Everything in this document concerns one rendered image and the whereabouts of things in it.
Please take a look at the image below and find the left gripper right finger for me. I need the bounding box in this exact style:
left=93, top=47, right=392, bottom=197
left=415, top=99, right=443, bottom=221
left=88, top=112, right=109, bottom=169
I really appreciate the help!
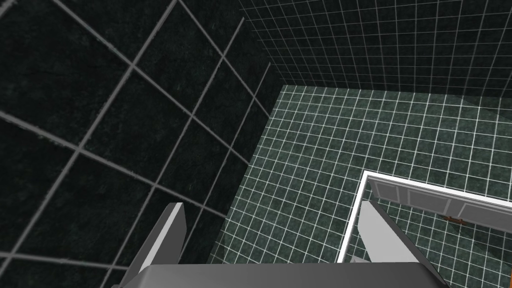
left=356, top=200, right=421, bottom=265

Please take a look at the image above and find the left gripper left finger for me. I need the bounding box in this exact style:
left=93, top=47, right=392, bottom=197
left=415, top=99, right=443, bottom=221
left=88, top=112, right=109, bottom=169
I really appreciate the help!
left=127, top=201, right=188, bottom=277

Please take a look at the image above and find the grey panelled door leaf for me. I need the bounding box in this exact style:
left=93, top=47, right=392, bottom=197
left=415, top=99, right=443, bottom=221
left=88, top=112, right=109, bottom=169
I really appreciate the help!
left=367, top=177, right=512, bottom=235

